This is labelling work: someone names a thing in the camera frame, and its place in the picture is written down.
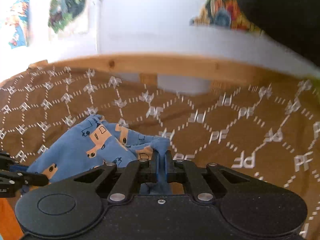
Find brown PF patterned blanket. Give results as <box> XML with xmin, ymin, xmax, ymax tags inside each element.
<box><xmin>1</xmin><ymin>67</ymin><xmax>319</xmax><ymax>239</ymax></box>

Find blue pyjama pants orange cars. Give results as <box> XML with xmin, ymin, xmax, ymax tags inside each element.
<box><xmin>27</xmin><ymin>114</ymin><xmax>171</xmax><ymax>194</ymax></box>

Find blond anime character poster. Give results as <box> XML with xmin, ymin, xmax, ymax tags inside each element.
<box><xmin>48</xmin><ymin>0</ymin><xmax>86</xmax><ymax>34</ymax></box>

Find white wall conduit pipe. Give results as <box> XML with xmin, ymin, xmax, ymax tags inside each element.
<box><xmin>95</xmin><ymin>0</ymin><xmax>103</xmax><ymax>54</ymax></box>

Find anime poster far left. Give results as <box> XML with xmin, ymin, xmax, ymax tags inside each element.
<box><xmin>5</xmin><ymin>0</ymin><xmax>30</xmax><ymax>49</ymax></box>

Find colourful poster top right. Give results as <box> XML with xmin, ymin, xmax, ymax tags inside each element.
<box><xmin>190</xmin><ymin>0</ymin><xmax>264</xmax><ymax>35</ymax></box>

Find wooden bed frame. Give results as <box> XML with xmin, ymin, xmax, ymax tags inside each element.
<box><xmin>27</xmin><ymin>54</ymin><xmax>307</xmax><ymax>93</ymax></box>

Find black hanging garment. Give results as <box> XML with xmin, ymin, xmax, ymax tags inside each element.
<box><xmin>237</xmin><ymin>0</ymin><xmax>319</xmax><ymax>66</ymax></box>

